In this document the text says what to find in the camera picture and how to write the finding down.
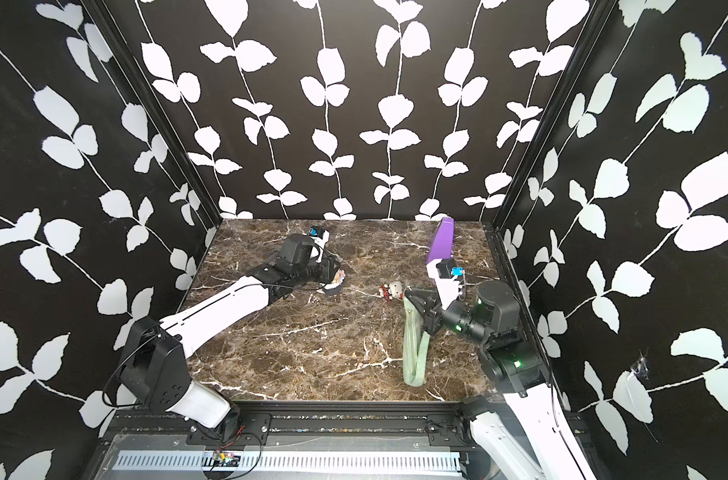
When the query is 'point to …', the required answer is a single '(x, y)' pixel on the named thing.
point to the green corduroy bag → (416, 345)
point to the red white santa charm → (391, 290)
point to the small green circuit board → (224, 459)
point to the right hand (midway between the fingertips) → (406, 288)
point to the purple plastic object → (442, 247)
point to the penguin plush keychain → (333, 287)
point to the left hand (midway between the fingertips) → (335, 258)
